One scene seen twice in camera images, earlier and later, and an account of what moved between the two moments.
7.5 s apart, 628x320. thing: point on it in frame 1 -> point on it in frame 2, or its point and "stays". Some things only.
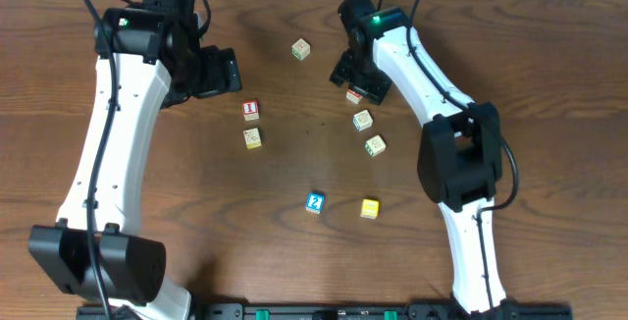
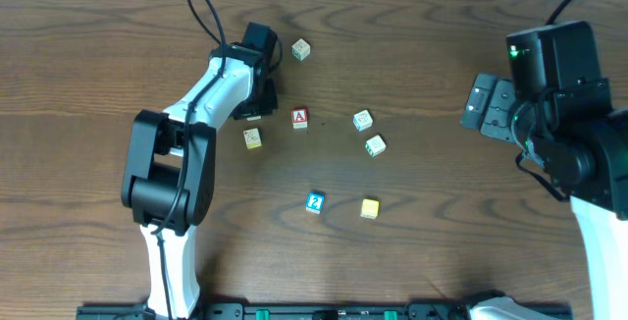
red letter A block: x=353 y=96 -> x=299 y=118
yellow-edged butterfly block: x=252 y=138 stays
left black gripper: x=228 y=71 -> x=262 y=105
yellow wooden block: x=370 y=208 stays
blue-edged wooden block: x=362 y=120 stays
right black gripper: x=361 y=85 -> x=491 y=109
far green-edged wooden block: x=301 y=49 stays
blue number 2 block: x=315 y=202 stays
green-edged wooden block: x=375 y=146 stays
